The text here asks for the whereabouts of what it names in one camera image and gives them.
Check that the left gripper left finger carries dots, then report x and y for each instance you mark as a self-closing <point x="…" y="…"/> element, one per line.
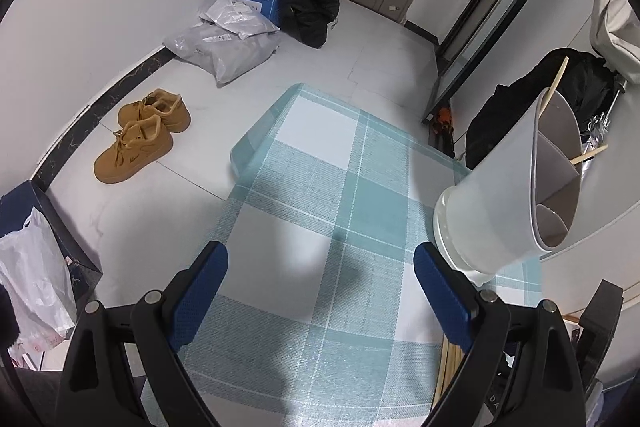
<point x="97" y="387"/>

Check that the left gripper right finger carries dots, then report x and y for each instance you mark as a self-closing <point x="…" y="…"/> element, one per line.
<point x="543" y="387"/>

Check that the white utensil holder cup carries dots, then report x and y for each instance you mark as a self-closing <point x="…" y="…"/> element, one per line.
<point x="519" y="201"/>

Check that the wooden chopstick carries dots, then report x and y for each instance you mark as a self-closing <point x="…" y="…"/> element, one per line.
<point x="442" y="370"/>
<point x="454" y="358"/>

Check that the wooden chopstick leftmost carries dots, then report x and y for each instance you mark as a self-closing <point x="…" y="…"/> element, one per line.
<point x="442" y="370"/>

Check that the white plastic bag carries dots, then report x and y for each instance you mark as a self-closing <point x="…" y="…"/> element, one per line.
<point x="35" y="273"/>

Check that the teal plaid tablecloth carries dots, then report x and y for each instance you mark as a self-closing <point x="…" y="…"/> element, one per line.
<point x="320" y="320"/>

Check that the orange black tool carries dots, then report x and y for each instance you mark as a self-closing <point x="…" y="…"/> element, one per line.
<point x="443" y="131"/>

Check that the tan shoe far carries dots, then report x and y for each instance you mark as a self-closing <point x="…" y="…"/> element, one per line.
<point x="168" y="106"/>

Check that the white garment hanging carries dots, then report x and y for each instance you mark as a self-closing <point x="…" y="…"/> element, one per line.
<point x="614" y="34"/>

